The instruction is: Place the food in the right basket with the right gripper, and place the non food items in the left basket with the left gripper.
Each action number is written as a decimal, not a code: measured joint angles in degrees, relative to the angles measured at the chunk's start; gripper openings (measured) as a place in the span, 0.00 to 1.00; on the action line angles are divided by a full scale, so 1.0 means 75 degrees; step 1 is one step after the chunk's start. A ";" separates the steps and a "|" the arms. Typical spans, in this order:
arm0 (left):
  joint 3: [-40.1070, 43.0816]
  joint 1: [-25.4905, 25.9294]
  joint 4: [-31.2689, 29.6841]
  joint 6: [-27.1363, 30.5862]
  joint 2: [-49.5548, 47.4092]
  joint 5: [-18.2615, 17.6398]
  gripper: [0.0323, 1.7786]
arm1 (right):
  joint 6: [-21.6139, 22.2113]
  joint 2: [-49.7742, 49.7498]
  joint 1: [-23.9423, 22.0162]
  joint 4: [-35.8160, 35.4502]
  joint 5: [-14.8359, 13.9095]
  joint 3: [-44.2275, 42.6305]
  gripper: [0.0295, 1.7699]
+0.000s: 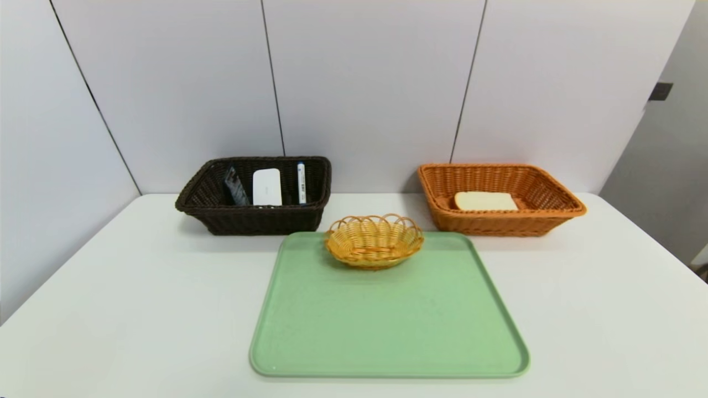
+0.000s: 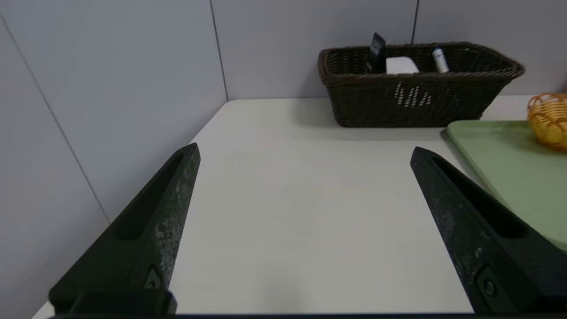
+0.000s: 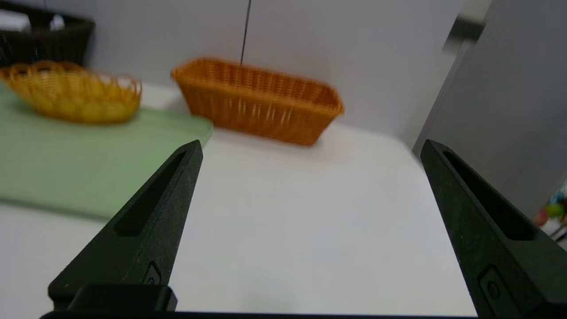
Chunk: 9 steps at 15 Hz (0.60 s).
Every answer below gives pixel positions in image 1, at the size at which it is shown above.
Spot white pencil case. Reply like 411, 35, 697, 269
252, 168, 283, 207

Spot black cosmetic tube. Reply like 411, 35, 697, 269
223, 166, 251, 207

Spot white bread slice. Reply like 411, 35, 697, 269
454, 191, 519, 211

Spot small yellow scalloped basket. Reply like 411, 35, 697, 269
325, 213, 425, 270

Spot dark brown wicker basket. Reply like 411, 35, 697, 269
175, 156, 332, 236

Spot orange wicker basket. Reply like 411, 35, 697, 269
418, 163, 587, 237

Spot light green plastic tray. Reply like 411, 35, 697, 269
249, 231, 531, 379

